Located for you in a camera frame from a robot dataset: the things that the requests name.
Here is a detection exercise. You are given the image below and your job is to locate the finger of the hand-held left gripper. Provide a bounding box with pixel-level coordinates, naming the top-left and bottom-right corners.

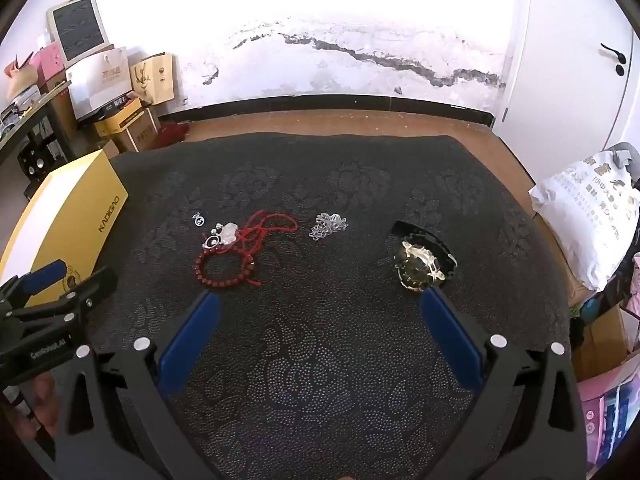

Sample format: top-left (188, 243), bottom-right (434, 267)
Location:
top-left (7, 266), bottom-right (120, 333)
top-left (0, 259), bottom-right (69, 307)

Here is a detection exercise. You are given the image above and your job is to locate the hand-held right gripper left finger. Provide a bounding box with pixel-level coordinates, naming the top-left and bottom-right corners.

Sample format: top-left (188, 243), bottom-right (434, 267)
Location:
top-left (55, 290), bottom-right (223, 480)

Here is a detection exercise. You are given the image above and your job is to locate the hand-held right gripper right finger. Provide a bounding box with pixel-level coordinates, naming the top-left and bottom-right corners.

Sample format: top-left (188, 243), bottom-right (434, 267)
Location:
top-left (419, 287), bottom-right (588, 480)

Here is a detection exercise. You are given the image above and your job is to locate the yellow cardboard box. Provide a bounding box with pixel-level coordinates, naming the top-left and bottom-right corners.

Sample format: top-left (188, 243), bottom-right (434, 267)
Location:
top-left (0, 149), bottom-right (130, 308)

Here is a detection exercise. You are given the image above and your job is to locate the red cord necklace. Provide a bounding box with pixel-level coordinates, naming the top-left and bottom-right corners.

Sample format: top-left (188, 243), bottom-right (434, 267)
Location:
top-left (235, 210), bottom-right (299, 288)

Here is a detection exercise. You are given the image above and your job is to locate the person's left hand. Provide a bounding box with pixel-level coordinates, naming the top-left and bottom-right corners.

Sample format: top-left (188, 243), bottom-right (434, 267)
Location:
top-left (4, 372), bottom-right (60, 442)

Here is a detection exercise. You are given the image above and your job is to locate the black gold wristwatch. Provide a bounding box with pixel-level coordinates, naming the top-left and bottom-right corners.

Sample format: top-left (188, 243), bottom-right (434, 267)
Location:
top-left (391, 220), bottom-right (459, 292)

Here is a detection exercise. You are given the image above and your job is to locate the silver white stone pendant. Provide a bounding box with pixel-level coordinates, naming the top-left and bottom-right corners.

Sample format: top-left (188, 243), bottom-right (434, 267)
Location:
top-left (202, 222), bottom-right (239, 251)

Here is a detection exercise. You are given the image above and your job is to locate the black patterned table mat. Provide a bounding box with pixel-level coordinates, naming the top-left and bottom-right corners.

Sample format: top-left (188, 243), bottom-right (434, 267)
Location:
top-left (50, 132), bottom-right (583, 480)

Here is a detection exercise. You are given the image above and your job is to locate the brown cardboard box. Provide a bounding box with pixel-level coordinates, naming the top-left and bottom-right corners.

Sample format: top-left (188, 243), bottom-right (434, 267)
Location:
top-left (569, 304), bottom-right (632, 382)

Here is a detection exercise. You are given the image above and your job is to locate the dark shelf unit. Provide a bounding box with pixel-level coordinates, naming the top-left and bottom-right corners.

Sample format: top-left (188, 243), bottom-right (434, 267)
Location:
top-left (0, 80), bottom-right (77, 183)

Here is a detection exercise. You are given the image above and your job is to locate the yellow black cardboard carton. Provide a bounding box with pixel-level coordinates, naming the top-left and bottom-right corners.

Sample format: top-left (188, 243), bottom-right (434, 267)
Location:
top-left (93, 97), bottom-right (162, 154)

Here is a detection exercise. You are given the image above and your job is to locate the red cloth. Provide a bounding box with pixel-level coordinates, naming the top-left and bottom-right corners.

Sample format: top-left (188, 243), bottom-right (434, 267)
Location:
top-left (159, 122), bottom-right (190, 147)

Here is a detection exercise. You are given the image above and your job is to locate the pink printed packet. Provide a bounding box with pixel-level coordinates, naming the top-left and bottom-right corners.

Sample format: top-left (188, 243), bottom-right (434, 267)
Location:
top-left (577, 360), bottom-right (640, 478)

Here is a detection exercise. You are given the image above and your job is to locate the white printed sack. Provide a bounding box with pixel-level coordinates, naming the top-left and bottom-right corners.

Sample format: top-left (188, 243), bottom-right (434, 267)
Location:
top-left (529, 144), bottom-right (640, 292)

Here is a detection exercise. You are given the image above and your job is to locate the beige open box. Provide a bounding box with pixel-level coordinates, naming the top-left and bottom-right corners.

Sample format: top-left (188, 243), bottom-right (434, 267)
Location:
top-left (4, 56), bottom-right (40, 102)

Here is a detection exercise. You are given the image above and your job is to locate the pink box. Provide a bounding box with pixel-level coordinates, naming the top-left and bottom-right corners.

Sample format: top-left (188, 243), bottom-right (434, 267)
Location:
top-left (30, 42), bottom-right (65, 82)

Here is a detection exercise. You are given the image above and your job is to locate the brown paper bag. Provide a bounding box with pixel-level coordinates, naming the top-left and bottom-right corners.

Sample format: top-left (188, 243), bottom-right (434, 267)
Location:
top-left (129, 52), bottom-right (176, 107)

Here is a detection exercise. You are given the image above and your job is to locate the white monitor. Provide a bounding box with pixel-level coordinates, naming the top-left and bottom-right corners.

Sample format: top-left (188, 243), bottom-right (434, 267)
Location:
top-left (47, 0), bottom-right (112, 69)

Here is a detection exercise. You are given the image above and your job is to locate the white door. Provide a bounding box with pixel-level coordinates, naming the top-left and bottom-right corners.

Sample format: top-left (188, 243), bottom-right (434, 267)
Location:
top-left (502, 0), bottom-right (640, 161)

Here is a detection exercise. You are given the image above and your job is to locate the red bead bracelet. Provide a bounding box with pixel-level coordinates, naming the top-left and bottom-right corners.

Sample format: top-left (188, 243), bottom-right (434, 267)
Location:
top-left (194, 246), bottom-right (259, 287)

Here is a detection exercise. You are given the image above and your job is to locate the silver chain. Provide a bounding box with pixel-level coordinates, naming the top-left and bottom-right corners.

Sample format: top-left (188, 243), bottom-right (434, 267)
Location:
top-left (309, 212), bottom-right (349, 242)

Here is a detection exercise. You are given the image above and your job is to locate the black door handle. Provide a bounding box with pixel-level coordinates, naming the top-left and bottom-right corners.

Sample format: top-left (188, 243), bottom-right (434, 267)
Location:
top-left (600, 43), bottom-right (629, 77)

